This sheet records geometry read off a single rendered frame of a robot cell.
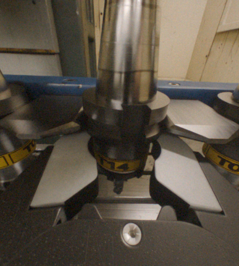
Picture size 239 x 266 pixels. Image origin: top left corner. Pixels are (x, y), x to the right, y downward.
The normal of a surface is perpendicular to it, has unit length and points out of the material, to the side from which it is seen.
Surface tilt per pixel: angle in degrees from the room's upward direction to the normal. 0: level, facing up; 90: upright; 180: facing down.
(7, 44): 88
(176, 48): 90
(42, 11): 90
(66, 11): 90
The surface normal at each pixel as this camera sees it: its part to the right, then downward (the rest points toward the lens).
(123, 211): 0.04, -0.85
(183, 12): 0.01, 0.53
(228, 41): -1.00, 0.00
